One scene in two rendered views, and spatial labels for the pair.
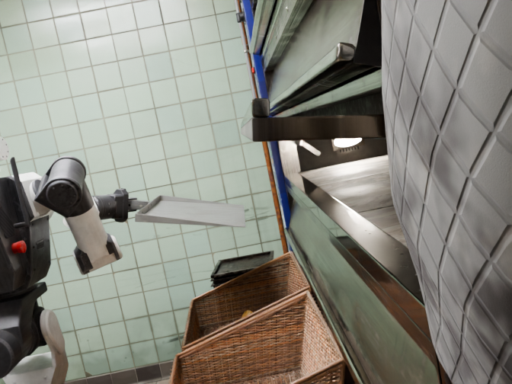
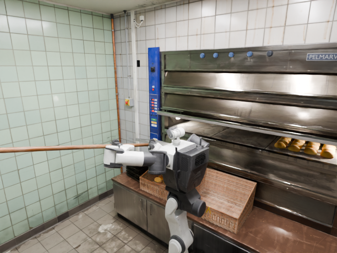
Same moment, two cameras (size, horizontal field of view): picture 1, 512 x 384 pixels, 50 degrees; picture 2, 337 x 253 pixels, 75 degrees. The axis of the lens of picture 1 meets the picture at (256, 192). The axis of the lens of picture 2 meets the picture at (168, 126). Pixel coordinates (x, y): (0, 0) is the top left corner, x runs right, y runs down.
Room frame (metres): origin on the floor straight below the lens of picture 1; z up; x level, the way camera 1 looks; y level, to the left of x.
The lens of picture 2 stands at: (0.64, 1.89, 1.94)
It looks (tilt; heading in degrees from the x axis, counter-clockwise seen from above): 15 degrees down; 309
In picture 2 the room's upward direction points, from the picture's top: straight up
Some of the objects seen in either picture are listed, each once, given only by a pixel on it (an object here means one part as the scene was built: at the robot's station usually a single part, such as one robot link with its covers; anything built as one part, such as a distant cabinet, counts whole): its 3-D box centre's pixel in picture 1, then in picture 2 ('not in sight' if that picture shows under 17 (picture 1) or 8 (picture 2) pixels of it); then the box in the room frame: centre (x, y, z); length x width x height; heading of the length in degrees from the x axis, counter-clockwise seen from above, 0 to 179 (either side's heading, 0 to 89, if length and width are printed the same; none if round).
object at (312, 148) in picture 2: not in sight; (306, 141); (0.89, -0.60, 1.21); 0.61 x 0.48 x 0.06; 91
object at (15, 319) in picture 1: (11, 328); (185, 198); (1.43, 0.72, 1.01); 0.28 x 0.13 x 0.18; 1
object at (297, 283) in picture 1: (247, 311); (171, 177); (2.05, 0.12, 0.72); 0.56 x 0.49 x 0.28; 2
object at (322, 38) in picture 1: (289, 68); (235, 108); (1.47, -0.15, 1.54); 1.79 x 0.11 x 0.19; 1
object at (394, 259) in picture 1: (324, 206); (233, 144); (1.47, -0.17, 1.16); 1.80 x 0.06 x 0.04; 1
